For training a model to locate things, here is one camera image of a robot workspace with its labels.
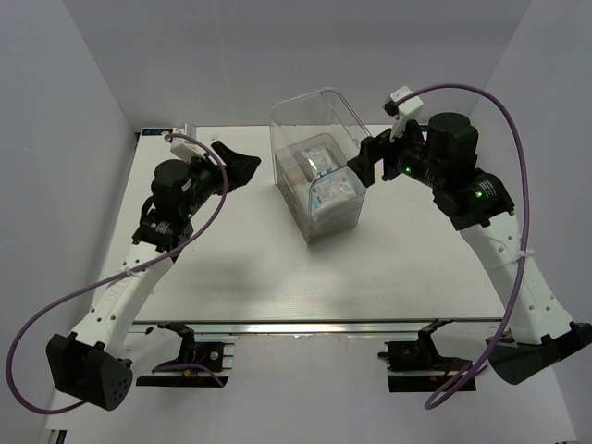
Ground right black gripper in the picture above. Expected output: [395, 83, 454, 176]
[346, 114, 446, 190]

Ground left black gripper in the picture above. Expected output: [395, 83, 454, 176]
[180, 142, 261, 219]

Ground white sachet packet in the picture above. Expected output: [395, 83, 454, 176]
[302, 145, 336, 178]
[310, 173, 358, 217]

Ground clear plastic organizer box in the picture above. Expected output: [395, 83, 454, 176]
[269, 88, 371, 246]

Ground wide gold cream tube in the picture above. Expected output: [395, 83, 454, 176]
[310, 224, 354, 243]

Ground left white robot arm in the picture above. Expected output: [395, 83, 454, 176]
[46, 142, 261, 411]

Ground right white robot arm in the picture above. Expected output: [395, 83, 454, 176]
[348, 113, 591, 385]

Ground left blue table label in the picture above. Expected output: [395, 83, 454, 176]
[140, 128, 173, 137]

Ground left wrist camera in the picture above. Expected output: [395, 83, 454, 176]
[169, 123, 204, 163]

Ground aluminium front rail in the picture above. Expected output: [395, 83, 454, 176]
[129, 318, 500, 337]

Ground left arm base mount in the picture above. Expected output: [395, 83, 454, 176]
[136, 322, 235, 389]

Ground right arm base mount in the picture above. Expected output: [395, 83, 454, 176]
[377, 339, 470, 393]

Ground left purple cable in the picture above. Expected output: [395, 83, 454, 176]
[5, 133, 230, 413]

